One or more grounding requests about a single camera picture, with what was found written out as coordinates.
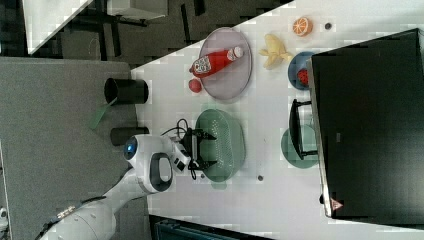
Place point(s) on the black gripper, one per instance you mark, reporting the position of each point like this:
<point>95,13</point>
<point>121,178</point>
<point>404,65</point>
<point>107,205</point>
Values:
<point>191,143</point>

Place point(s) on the green strainer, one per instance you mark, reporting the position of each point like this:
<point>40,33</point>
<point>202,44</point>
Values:
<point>226,153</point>

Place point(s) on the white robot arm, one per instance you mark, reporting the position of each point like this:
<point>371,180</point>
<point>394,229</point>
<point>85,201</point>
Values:
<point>153,161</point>

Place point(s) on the red toy strawberry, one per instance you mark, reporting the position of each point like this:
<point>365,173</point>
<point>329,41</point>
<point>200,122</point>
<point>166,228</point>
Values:
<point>195,85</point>

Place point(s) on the grey round plate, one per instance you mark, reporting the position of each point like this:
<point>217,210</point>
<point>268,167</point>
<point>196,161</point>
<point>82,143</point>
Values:
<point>229,82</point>

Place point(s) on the red ketchup bottle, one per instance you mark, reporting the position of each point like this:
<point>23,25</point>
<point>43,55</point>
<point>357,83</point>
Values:
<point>214,62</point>

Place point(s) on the large black cylinder cup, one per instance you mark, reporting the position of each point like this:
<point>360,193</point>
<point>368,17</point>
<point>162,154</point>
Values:
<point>126,91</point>

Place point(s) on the green mug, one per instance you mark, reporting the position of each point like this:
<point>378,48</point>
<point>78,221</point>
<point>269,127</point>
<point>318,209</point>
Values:
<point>308,144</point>

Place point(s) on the green spatula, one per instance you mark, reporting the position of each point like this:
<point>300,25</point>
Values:
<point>99,113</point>

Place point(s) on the peeled banana toy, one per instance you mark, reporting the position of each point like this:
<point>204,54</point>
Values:
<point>275,52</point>

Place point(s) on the blue bowl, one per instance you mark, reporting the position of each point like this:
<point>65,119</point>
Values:
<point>297,63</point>

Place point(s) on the strawberry in blue bowl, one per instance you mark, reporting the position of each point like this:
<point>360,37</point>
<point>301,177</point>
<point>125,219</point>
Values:
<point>302,76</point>

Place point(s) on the orange slice toy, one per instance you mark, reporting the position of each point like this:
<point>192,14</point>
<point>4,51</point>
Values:
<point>302,26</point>

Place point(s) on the black toaster oven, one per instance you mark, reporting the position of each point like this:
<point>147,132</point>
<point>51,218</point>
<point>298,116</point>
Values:
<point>368,121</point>

